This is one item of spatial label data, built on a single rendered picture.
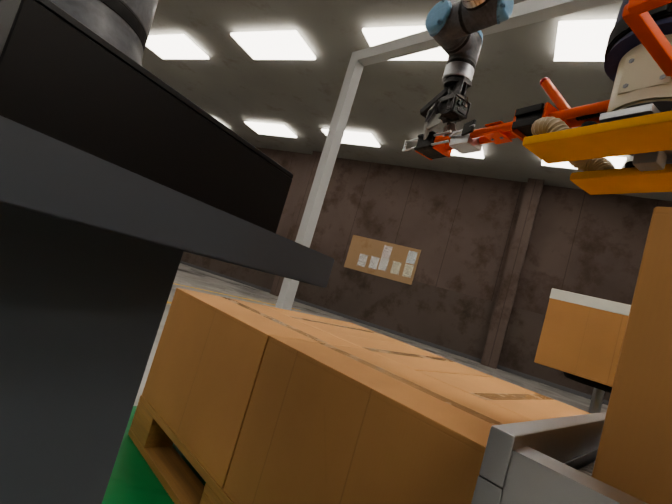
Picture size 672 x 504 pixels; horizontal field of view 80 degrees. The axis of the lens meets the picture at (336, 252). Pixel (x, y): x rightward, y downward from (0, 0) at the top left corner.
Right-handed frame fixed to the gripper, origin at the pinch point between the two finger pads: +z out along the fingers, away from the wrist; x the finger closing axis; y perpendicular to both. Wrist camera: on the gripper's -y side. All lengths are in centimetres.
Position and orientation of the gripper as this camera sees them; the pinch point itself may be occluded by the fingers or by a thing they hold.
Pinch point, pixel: (434, 144)
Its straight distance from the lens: 133.7
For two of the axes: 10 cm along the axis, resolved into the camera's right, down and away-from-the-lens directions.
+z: -2.8, 9.6, -0.8
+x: 8.2, 2.8, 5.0
